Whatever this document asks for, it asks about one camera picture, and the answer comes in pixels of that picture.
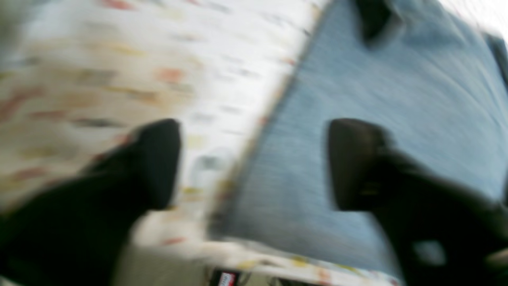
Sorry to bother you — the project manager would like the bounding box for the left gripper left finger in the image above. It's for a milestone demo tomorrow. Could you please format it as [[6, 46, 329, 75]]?
[[1, 119, 181, 286]]

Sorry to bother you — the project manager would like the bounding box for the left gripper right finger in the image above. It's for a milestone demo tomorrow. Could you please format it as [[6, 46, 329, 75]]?
[[328, 119, 507, 286]]

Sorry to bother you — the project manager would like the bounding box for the grey t-shirt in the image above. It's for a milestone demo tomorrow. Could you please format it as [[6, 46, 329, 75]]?
[[210, 0, 507, 280]]

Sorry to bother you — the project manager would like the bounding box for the terrazzo pattern tablecloth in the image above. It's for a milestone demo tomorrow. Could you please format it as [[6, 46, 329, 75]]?
[[1, 0, 400, 286]]

